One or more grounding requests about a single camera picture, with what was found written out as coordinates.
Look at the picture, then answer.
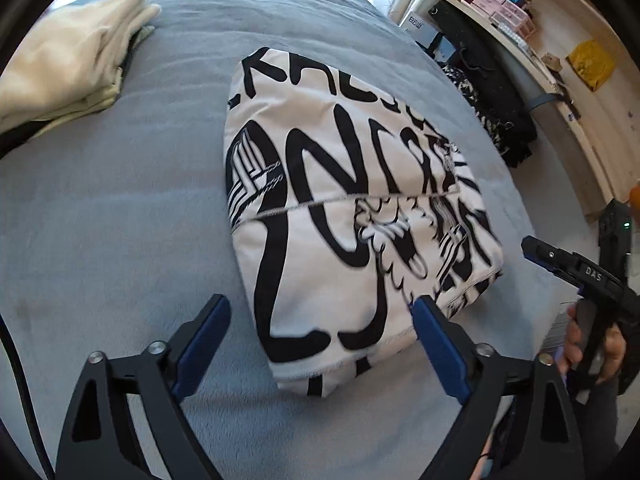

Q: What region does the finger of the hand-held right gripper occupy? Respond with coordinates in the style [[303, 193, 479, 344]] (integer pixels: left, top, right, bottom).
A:
[[521, 236, 581, 286]]

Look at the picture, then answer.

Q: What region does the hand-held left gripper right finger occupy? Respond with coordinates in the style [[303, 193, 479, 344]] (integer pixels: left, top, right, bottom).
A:
[[411, 294, 586, 480]]

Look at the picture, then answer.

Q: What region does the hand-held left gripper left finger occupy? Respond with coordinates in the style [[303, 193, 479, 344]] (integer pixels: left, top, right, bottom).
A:
[[54, 294, 232, 480]]

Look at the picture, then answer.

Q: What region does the black and white printed jacket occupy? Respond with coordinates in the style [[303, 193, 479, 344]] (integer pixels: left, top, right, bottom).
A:
[[220, 46, 505, 400]]

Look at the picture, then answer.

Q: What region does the person's right hand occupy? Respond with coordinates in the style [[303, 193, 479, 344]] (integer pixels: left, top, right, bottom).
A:
[[555, 305, 628, 386]]

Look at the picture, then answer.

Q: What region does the wooden shelf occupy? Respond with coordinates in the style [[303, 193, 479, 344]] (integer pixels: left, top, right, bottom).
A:
[[437, 0, 640, 221]]

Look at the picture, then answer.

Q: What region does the grey-blue bed blanket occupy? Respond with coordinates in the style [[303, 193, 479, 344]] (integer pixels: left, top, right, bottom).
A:
[[0, 0, 608, 480]]

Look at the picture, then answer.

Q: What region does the yellow plastic bag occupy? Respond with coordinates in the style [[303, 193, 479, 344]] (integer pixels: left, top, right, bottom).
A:
[[566, 40, 616, 92]]

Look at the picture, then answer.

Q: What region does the black white patterned cloth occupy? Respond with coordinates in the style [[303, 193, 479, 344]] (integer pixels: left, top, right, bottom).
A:
[[440, 60, 501, 148]]

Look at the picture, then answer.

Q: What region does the stack of pink boxes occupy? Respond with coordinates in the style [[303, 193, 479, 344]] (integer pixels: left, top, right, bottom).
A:
[[462, 0, 538, 41]]

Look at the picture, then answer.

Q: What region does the white cardboard box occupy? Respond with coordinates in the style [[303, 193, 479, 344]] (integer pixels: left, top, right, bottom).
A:
[[400, 10, 438, 46]]

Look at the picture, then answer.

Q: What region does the cream folded garment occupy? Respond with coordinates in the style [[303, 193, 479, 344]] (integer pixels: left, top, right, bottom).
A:
[[0, 0, 162, 136]]

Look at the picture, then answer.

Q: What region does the blue strap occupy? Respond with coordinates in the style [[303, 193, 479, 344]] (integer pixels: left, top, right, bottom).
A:
[[530, 87, 573, 111]]

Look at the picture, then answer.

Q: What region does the black cable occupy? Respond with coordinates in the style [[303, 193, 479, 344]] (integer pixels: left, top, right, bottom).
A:
[[0, 310, 53, 480]]

